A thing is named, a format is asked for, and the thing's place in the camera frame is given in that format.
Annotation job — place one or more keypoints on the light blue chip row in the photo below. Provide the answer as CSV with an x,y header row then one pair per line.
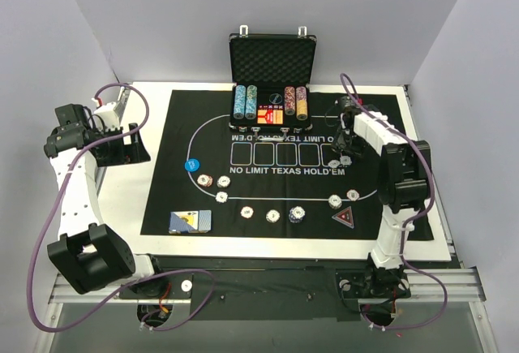
x,y
240,96

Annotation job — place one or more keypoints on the red chip stack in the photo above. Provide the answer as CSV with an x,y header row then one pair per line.
x,y
247,212

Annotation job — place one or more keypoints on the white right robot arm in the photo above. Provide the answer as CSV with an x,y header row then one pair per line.
x,y
403,185

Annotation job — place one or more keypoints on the dark red chip row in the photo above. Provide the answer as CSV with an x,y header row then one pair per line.
x,y
290,102

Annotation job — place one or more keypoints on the grey chip stack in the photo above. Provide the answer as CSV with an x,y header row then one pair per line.
x,y
273,216

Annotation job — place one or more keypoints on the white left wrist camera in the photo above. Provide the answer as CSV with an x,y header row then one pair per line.
x,y
111,112

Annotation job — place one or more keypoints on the red playing card box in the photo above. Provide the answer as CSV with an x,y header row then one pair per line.
x,y
270,114

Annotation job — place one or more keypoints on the green grey chip row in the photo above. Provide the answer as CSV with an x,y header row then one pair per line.
x,y
251,102

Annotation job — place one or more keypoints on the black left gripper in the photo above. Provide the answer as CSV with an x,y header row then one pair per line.
x,y
132,142

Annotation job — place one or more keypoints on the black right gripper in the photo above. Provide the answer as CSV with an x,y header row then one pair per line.
x,y
345,144

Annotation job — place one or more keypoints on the blue small blind button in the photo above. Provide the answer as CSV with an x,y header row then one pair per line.
x,y
191,165

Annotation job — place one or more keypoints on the blue chip stack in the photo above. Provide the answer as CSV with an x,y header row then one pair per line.
x,y
296,214

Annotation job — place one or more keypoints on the black aluminium poker case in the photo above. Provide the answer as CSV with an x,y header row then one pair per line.
x,y
271,62

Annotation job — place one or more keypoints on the purple and orange chip row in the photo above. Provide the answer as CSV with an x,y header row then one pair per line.
x,y
301,103

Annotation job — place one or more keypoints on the black dealer button in case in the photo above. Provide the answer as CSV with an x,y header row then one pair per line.
x,y
276,98

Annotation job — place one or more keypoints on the blue playing card deck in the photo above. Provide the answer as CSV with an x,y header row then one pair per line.
x,y
190,222

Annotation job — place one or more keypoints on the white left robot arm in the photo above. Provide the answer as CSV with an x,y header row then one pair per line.
x,y
88,253

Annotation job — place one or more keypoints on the red triangular dealer marker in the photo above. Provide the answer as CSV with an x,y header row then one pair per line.
x,y
345,217

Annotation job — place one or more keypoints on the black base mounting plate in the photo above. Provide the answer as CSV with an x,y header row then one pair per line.
x,y
277,309

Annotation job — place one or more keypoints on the red chips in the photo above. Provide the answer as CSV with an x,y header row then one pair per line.
x,y
205,180

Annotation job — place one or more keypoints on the black poker felt mat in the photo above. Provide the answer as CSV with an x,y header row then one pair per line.
x,y
263,176

